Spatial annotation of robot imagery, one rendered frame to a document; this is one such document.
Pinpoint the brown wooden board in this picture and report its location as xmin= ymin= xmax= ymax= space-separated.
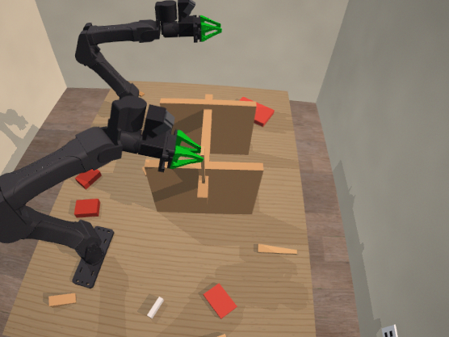
xmin=160 ymin=99 xmax=257 ymax=155
xmin=145 ymin=159 xmax=263 ymax=214

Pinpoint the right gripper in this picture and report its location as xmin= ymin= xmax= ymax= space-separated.
xmin=137 ymin=129 xmax=204 ymax=172

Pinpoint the orange rectangular block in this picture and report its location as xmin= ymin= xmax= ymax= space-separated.
xmin=48 ymin=293 xmax=76 ymax=308

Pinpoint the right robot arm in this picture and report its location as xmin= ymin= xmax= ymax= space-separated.
xmin=0 ymin=95 xmax=174 ymax=289

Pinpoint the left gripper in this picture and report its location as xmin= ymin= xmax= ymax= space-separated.
xmin=178 ymin=15 xmax=222 ymax=43

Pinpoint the small white rectangular block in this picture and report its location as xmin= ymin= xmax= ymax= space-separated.
xmin=147 ymin=297 xmax=164 ymax=318

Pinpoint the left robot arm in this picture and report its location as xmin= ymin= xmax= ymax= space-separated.
xmin=75 ymin=0 xmax=195 ymax=99

